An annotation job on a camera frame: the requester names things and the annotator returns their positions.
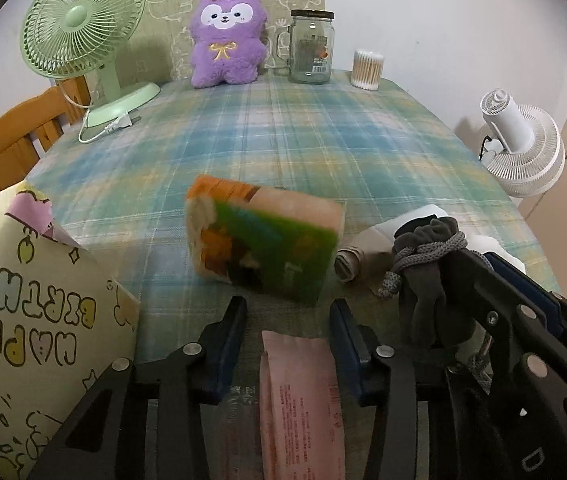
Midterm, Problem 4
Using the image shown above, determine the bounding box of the yellow cartoon storage box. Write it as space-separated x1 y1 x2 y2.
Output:
0 181 140 479

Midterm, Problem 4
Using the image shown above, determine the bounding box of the wooden chair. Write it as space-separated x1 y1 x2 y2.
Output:
0 76 90 191

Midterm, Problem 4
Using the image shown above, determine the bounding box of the green fan power plug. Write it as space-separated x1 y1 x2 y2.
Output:
77 113 141 144

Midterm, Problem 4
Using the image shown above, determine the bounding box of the plaid tablecloth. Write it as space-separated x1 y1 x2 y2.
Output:
28 74 557 362

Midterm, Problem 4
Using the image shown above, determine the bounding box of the green desk fan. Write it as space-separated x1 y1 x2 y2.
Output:
21 0 160 128

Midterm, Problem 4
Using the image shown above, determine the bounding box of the beige white cloth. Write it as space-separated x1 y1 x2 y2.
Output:
334 206 525 298

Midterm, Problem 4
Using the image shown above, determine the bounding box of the glass mason jar mug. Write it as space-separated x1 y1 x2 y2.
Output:
272 9 334 84

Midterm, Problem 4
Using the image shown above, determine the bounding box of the cotton swab container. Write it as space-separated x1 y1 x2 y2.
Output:
351 49 384 91

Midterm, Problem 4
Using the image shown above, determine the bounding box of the white floor fan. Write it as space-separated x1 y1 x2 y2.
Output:
479 89 565 198

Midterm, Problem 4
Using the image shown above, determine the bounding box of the grey sock bundle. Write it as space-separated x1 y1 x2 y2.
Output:
380 213 495 391

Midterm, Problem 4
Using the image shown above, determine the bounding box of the colourful tissue pack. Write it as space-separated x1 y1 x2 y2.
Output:
184 174 345 304

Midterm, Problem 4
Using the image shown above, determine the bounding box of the pink wet wipes pack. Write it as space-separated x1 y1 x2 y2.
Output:
259 330 346 479

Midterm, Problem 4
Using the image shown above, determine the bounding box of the purple plush toy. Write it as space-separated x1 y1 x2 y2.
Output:
189 0 267 88

